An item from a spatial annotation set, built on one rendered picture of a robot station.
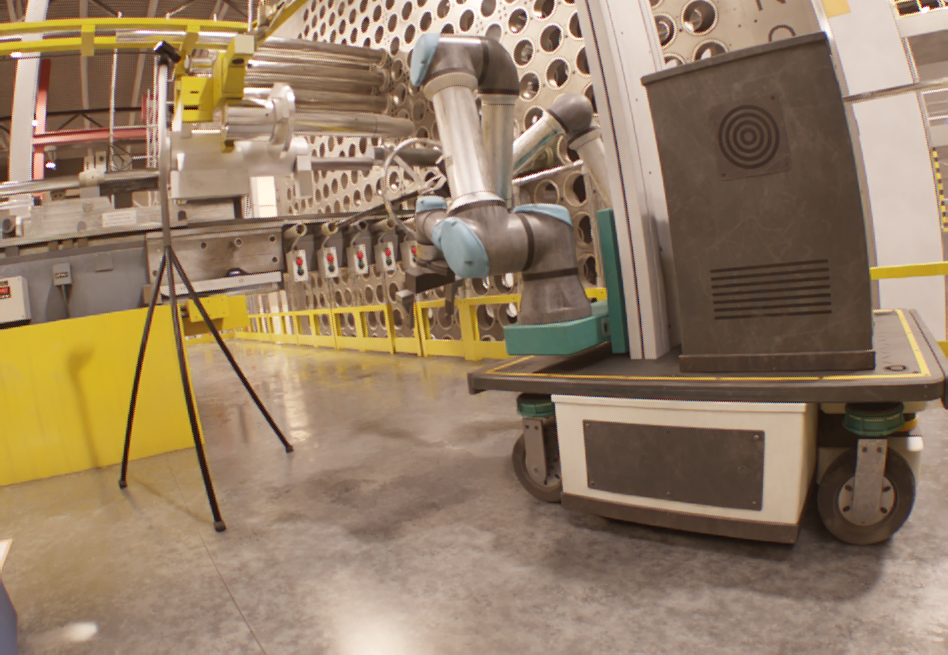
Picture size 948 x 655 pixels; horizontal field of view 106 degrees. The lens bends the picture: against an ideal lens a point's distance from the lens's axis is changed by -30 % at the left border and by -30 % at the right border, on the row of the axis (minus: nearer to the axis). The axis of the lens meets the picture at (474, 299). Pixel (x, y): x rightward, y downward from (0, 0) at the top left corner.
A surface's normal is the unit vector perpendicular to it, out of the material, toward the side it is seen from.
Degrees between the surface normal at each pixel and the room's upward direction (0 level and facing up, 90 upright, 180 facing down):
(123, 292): 90
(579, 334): 90
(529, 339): 90
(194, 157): 68
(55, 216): 90
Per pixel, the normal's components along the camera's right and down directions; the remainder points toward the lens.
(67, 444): 0.64, -0.04
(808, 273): -0.68, 0.12
